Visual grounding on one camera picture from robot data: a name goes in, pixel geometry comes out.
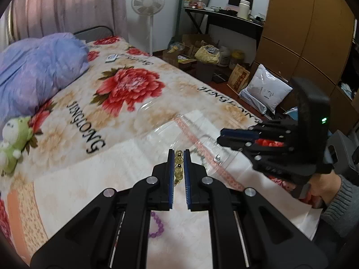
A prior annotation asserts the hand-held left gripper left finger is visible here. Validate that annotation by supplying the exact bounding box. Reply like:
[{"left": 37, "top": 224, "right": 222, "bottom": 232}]
[{"left": 30, "top": 149, "right": 175, "bottom": 269}]

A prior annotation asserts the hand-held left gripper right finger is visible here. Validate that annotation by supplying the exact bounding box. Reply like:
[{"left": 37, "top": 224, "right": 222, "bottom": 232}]
[{"left": 184, "top": 149, "right": 328, "bottom": 269}]

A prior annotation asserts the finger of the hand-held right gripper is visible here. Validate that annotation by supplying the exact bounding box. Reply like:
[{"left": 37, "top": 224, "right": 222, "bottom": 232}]
[
  {"left": 220, "top": 118, "right": 299, "bottom": 141},
  {"left": 217, "top": 136, "right": 319, "bottom": 179}
]

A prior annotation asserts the yellow bead bracelet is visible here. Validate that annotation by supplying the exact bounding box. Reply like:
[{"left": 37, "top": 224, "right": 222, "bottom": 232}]
[{"left": 173, "top": 150, "right": 186, "bottom": 188}]

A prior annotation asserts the clear plastic zip bag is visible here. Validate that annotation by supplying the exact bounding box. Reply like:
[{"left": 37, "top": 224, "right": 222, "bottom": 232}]
[{"left": 135, "top": 100, "right": 245, "bottom": 191}]

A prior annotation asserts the person's right forearm grey sleeve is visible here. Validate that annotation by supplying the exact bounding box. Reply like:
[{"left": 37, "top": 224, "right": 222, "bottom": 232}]
[{"left": 320, "top": 175, "right": 359, "bottom": 237}]

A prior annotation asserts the person's right hand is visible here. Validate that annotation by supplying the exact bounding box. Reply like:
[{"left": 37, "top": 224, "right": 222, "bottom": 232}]
[{"left": 305, "top": 171, "right": 342, "bottom": 209}]

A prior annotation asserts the white pillow in plastic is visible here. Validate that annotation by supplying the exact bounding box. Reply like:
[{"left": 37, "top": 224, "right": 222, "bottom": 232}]
[{"left": 239, "top": 63, "right": 294, "bottom": 116}]

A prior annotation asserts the grey plastic stool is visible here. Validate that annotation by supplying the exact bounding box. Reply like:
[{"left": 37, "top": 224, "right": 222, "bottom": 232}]
[{"left": 325, "top": 130, "right": 359, "bottom": 187}]

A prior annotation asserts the brown patterned gift box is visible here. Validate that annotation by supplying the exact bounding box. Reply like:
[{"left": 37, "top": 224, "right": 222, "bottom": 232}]
[{"left": 227, "top": 63, "right": 251, "bottom": 95}]

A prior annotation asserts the yellow lidded jar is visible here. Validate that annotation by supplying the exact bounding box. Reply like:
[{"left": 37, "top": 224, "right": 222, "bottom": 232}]
[{"left": 230, "top": 49, "right": 245, "bottom": 69}]

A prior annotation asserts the brown wooden wardrobe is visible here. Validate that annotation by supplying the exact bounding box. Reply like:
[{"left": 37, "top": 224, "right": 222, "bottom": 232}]
[{"left": 253, "top": 0, "right": 358, "bottom": 136}]

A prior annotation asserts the yellow plastic bag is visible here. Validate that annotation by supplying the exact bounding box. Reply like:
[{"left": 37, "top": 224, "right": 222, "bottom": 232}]
[{"left": 194, "top": 45, "right": 221, "bottom": 65}]

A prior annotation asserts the open cardboard box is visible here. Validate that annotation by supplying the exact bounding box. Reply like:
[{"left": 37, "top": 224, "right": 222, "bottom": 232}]
[{"left": 162, "top": 48, "right": 197, "bottom": 71}]

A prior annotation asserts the large cardboard box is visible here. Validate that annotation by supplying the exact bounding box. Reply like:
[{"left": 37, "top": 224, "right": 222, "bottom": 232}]
[{"left": 181, "top": 34, "right": 217, "bottom": 57}]

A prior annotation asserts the floral printed blanket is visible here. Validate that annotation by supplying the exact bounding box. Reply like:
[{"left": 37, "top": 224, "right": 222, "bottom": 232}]
[{"left": 0, "top": 35, "right": 298, "bottom": 267}]

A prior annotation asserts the black desk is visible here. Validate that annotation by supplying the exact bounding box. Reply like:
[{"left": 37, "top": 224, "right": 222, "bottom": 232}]
[{"left": 181, "top": 7, "right": 265, "bottom": 41}]

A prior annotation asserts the white thermos bottle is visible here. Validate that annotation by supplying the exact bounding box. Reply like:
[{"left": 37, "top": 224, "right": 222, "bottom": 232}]
[{"left": 238, "top": 0, "right": 251, "bottom": 20}]

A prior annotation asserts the white standing fan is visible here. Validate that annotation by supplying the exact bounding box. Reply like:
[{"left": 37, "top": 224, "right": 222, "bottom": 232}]
[{"left": 132, "top": 0, "right": 166, "bottom": 57}]

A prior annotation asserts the green plush toy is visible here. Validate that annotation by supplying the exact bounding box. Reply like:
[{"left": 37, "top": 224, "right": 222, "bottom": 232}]
[{"left": 0, "top": 116, "right": 36, "bottom": 176}]

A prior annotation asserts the black metal bed headboard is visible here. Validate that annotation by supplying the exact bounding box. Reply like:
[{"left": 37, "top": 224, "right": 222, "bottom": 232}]
[{"left": 73, "top": 25, "right": 118, "bottom": 42}]

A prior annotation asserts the purple quilt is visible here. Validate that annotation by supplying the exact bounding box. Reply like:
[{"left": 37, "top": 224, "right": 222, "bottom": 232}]
[{"left": 0, "top": 32, "right": 91, "bottom": 125}]

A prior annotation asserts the pink curtain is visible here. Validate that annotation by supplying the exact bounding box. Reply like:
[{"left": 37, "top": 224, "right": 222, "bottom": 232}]
[{"left": 10, "top": 0, "right": 129, "bottom": 42}]

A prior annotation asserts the purple bead bracelet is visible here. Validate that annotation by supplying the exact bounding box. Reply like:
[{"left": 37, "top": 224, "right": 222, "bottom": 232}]
[{"left": 148, "top": 211, "right": 169, "bottom": 239}]

